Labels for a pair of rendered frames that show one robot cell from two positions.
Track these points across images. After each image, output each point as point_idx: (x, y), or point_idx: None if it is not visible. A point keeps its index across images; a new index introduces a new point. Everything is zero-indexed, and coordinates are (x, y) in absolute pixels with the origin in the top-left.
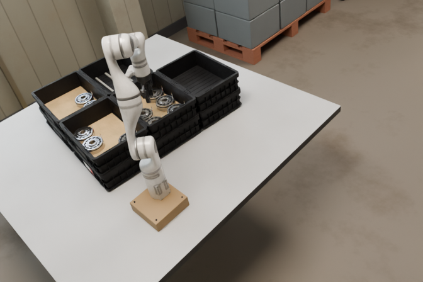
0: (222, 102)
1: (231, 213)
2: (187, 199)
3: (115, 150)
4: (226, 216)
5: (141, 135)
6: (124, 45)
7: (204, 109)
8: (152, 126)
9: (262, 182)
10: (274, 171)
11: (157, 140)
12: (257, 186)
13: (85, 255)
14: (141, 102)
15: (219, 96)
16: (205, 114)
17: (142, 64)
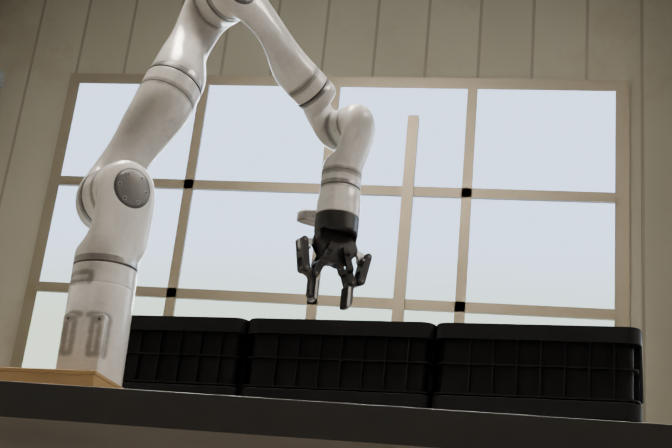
0: (535, 408)
1: (106, 396)
2: (89, 383)
3: (133, 325)
4: (81, 386)
5: (218, 328)
6: None
7: (456, 391)
8: (256, 322)
9: (302, 402)
10: (391, 417)
11: (255, 384)
12: (273, 398)
13: None
14: (177, 86)
15: (532, 381)
16: (449, 409)
17: (333, 175)
